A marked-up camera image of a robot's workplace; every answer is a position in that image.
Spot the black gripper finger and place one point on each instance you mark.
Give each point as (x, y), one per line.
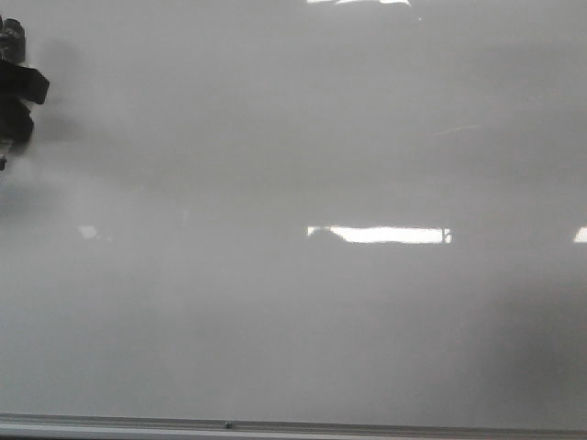
(16, 122)
(23, 82)

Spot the white marker with black cap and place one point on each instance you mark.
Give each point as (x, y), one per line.
(13, 50)

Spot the white whiteboard with aluminium frame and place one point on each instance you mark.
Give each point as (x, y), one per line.
(314, 218)

